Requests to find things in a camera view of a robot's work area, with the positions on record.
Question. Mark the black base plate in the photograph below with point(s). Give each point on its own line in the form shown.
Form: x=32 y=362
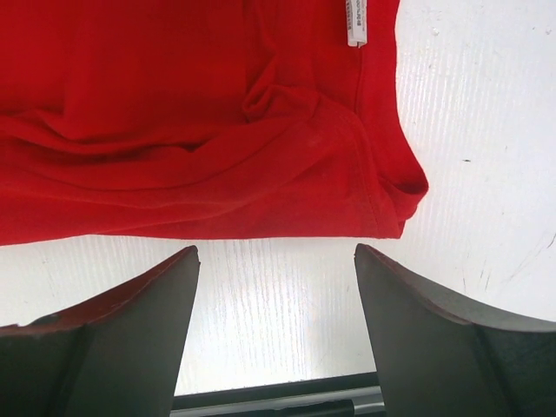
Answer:
x=351 y=395

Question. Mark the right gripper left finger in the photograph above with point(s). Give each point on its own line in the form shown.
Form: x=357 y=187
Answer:
x=116 y=354

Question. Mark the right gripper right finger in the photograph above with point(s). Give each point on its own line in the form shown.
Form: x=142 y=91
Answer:
x=440 y=353

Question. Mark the red t shirt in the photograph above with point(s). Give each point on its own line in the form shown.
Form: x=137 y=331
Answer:
x=202 y=120

